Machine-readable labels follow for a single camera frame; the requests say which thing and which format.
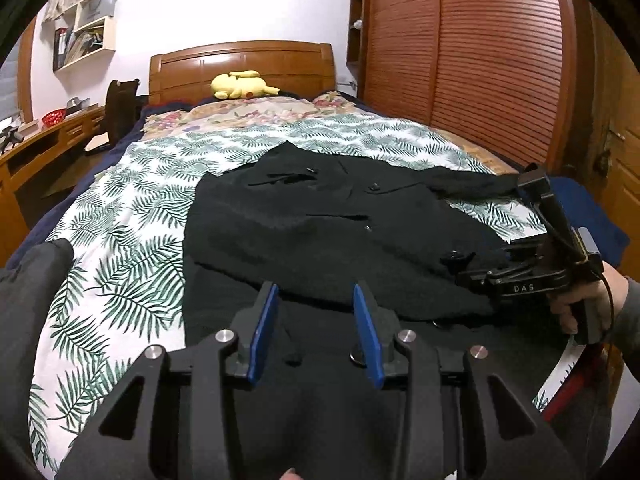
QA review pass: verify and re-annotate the wooden headboard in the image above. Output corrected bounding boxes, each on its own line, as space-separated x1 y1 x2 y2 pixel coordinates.
149 41 335 107

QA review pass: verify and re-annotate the person's right hand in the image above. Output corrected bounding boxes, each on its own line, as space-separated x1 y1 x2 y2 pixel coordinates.
547 262 631 337

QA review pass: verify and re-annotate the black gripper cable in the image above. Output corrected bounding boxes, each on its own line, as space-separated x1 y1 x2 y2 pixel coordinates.
542 195 618 333

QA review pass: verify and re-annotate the wooden door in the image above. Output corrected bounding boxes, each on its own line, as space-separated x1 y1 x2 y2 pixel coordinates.
587 5 640 266

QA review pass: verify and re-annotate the red strap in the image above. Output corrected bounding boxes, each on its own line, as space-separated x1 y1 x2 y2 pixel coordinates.
541 344 610 423

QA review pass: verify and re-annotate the leaf print blanket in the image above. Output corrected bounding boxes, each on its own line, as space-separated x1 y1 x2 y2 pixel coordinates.
27 112 551 471

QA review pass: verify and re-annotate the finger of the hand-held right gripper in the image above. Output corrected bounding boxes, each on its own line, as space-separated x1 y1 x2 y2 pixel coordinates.
500 236 550 266
452 266 506 293

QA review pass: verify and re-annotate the dark blue cloth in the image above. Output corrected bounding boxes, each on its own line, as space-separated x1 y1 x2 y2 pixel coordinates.
550 176 631 272

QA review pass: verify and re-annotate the wooden slatted wardrobe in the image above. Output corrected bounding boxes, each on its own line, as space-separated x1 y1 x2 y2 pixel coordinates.
346 0 596 173

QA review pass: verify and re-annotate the woven straw mat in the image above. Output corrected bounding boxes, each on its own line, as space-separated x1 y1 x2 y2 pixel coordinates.
435 127 518 177

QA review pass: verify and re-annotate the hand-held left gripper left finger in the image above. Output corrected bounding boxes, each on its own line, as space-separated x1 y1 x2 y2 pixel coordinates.
52 281 280 480

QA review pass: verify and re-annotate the dark wooden chair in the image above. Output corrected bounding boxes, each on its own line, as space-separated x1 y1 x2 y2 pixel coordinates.
85 79 142 157

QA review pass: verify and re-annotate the yellow plush toy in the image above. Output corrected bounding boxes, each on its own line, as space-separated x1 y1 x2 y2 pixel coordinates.
210 69 281 101

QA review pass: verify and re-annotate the black desk gadget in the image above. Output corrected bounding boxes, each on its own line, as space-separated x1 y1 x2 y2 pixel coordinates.
0 125 27 155

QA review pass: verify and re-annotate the dark grey cloth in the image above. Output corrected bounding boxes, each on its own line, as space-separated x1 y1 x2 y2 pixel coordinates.
0 236 76 466

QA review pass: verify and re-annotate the silver desk item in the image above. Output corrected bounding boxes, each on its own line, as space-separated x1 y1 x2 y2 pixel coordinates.
64 96 100 115

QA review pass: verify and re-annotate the black coat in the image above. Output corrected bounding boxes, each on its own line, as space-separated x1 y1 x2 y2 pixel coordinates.
182 140 608 480

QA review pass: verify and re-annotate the white hanging cloth bag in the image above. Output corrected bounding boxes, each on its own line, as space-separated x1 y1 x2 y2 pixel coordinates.
42 0 83 25

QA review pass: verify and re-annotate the floral blanket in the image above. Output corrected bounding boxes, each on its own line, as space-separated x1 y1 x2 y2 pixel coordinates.
140 91 373 136

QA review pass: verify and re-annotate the white wall shelf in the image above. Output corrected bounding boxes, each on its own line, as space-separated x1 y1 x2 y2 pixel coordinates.
42 0 125 73

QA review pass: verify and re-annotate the person's right forearm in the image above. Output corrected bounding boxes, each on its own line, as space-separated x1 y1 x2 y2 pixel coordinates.
602 272 640 381

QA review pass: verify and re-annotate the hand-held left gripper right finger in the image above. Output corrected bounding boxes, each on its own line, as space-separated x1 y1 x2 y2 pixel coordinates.
352 282 583 480

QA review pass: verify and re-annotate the dark blue bed sheet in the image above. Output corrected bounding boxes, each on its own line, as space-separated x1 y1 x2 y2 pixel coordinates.
5 102 153 271

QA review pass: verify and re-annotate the wooden desk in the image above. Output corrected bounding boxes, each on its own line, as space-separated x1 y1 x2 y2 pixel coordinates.
0 102 108 263

